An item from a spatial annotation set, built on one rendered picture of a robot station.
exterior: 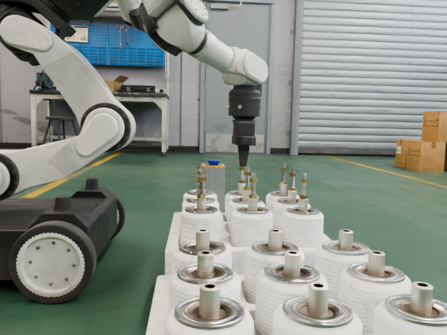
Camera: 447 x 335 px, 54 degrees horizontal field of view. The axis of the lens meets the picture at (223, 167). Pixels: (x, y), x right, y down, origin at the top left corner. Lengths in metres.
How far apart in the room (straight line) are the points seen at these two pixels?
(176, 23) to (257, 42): 5.24
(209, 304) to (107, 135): 0.85
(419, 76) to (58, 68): 6.01
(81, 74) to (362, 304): 0.99
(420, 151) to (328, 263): 3.99
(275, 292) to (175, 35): 0.66
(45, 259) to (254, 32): 5.41
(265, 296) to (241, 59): 0.70
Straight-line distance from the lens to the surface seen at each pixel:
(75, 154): 1.29
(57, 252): 1.15
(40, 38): 1.33
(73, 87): 1.33
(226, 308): 0.50
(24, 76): 6.51
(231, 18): 6.28
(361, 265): 0.67
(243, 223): 0.98
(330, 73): 6.39
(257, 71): 1.18
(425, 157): 4.68
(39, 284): 1.19
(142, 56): 6.07
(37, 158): 1.36
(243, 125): 1.18
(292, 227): 1.00
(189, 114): 6.11
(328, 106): 6.35
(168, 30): 1.05
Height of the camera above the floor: 0.46
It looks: 6 degrees down
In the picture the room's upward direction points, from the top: 1 degrees clockwise
